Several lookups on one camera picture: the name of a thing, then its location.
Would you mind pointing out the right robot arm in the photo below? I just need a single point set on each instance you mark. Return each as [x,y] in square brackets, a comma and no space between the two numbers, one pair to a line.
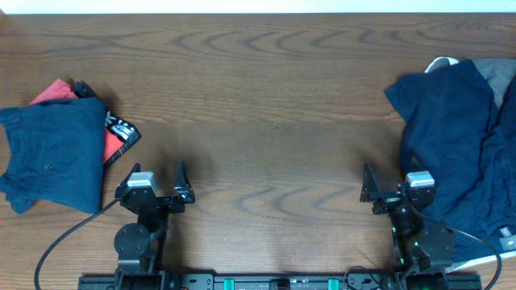
[423,251]

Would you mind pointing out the folded navy blue shorts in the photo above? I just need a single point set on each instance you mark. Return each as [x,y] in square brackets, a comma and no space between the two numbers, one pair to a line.
[57,150]

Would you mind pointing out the grey shorts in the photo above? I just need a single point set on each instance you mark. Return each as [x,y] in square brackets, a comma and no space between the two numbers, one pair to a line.
[497,72]

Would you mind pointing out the navy blue shorts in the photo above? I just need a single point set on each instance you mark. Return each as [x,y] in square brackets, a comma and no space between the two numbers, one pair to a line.
[57,150]
[455,131]

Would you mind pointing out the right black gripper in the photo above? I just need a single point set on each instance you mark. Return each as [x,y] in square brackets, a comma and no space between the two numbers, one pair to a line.
[371,193]

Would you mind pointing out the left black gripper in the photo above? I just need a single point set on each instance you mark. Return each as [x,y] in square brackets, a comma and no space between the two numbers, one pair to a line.
[182,187]

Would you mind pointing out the red black waistband shorts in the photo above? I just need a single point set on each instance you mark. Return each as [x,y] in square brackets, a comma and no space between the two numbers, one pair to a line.
[120,135]

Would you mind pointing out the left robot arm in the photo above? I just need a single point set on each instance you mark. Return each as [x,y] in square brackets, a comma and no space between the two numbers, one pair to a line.
[140,245]

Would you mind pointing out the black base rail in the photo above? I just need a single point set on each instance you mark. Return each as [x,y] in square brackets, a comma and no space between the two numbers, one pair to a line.
[350,280]

